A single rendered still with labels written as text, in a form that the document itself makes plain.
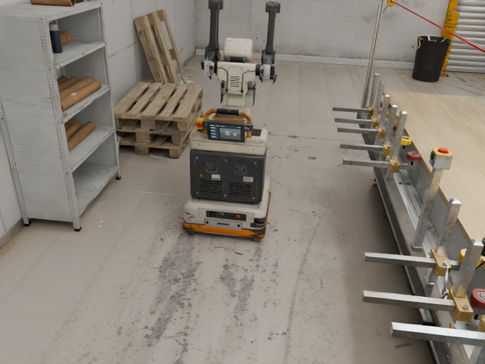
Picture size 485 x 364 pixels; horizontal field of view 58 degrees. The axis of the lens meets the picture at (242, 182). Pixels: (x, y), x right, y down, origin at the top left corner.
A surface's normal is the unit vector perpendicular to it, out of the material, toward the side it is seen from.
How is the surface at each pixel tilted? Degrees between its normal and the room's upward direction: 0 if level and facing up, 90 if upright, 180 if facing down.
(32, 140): 90
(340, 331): 0
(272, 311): 0
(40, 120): 90
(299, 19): 90
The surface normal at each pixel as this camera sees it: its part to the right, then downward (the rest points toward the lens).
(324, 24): -0.11, 0.46
